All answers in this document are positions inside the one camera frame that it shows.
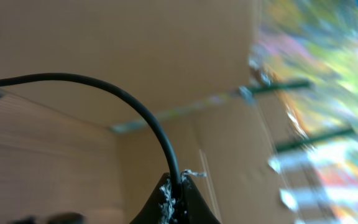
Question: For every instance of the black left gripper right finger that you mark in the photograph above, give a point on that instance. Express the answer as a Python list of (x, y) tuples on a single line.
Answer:
[(193, 207)]

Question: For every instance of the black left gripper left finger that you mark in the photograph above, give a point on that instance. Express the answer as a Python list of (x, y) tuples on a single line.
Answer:
[(159, 208)]

